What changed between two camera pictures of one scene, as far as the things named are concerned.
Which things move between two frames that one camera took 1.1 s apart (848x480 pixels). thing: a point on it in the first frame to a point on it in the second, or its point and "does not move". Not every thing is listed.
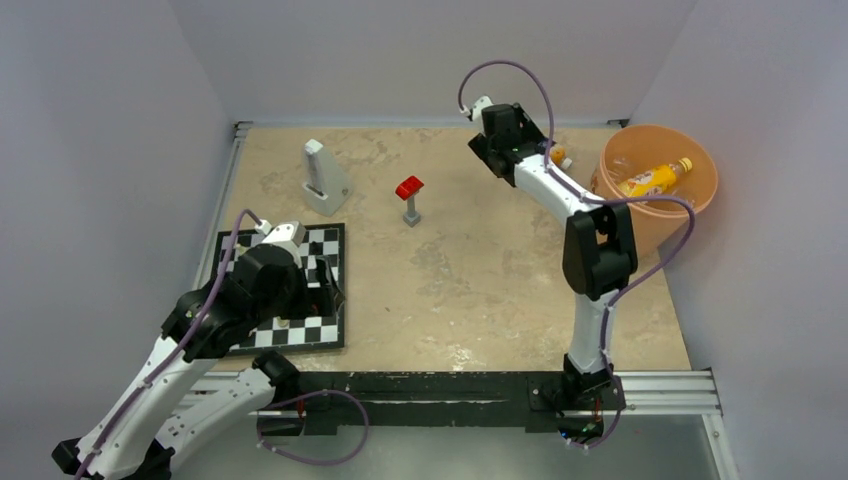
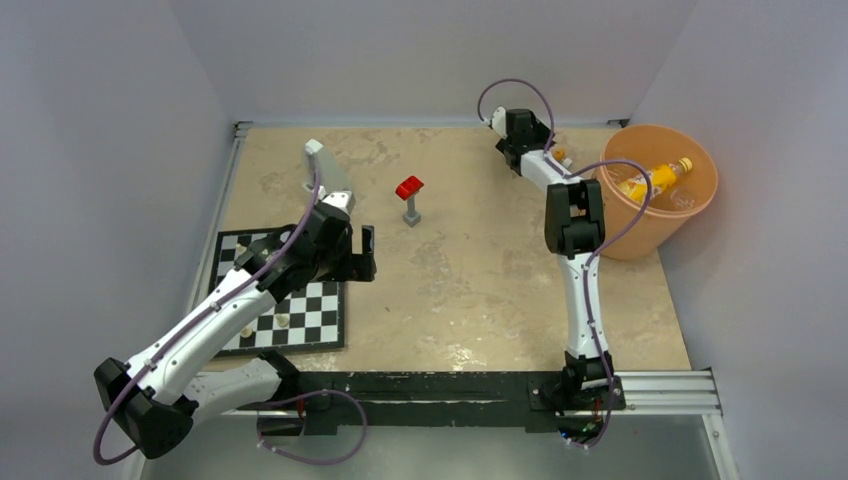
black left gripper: [323, 300] to [356, 267]
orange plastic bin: [644, 160] does not move
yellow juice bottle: [654, 180] does not move
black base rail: [441, 399] does not move
